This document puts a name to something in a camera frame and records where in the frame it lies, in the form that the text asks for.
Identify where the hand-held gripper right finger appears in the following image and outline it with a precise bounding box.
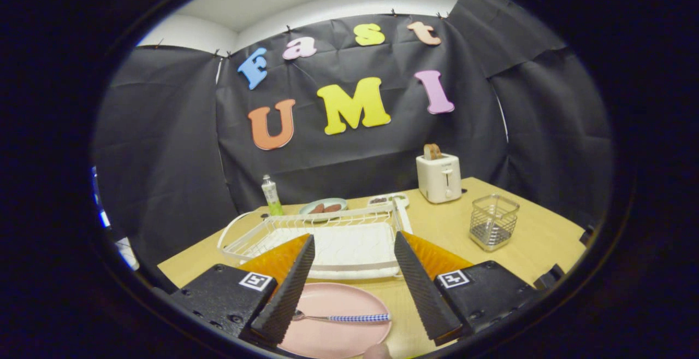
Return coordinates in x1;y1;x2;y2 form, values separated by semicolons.
393;231;538;347

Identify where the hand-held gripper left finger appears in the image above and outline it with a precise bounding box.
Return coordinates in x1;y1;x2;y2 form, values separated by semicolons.
169;233;316;346

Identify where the pink plate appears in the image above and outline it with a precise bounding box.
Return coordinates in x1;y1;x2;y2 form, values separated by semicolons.
279;283;393;358

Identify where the spoon with blue checkered handle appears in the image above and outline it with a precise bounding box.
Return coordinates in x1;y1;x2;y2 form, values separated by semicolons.
291;310;391;324

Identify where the white wire dish rack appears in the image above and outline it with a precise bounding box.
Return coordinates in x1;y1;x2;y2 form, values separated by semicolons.
217;198;413;280

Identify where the metal wire basket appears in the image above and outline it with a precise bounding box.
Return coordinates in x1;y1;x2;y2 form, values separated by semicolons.
469;194;520;252

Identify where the teal plate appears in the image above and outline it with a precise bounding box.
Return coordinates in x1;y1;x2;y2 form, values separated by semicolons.
299;198;348;216

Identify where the white divided tray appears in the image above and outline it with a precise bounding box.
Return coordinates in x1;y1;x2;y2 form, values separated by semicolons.
367;193;409;208

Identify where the green squeeze bottle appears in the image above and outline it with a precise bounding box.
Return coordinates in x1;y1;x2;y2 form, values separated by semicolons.
261;175;283;216

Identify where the cream toaster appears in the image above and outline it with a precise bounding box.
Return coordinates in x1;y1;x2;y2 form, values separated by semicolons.
416;153;463;204

